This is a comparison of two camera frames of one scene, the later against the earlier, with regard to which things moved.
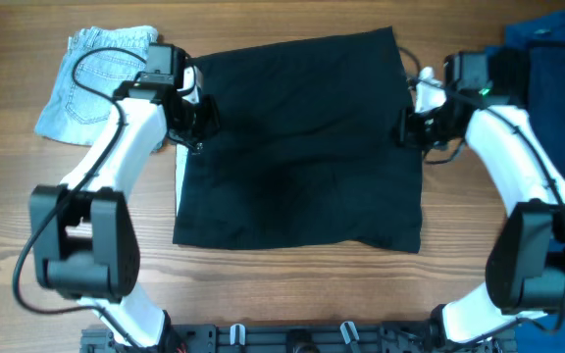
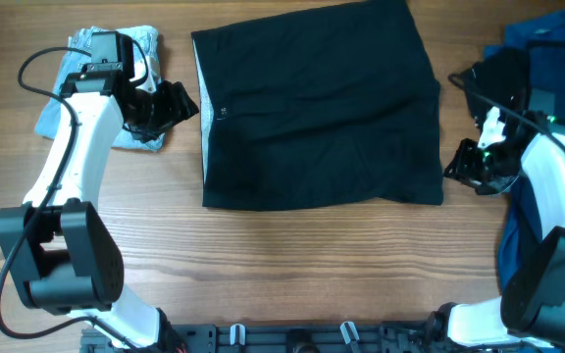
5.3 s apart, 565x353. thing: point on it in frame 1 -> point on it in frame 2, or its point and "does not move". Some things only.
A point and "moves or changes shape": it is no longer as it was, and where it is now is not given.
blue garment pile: x=561 y=48 does not move
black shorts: x=308 y=147 moves or changes shape
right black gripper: x=406 y=131 -> x=461 y=167
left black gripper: x=208 y=125 -> x=177 y=110
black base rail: x=299 y=337 does not move
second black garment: x=509 y=70 does not move
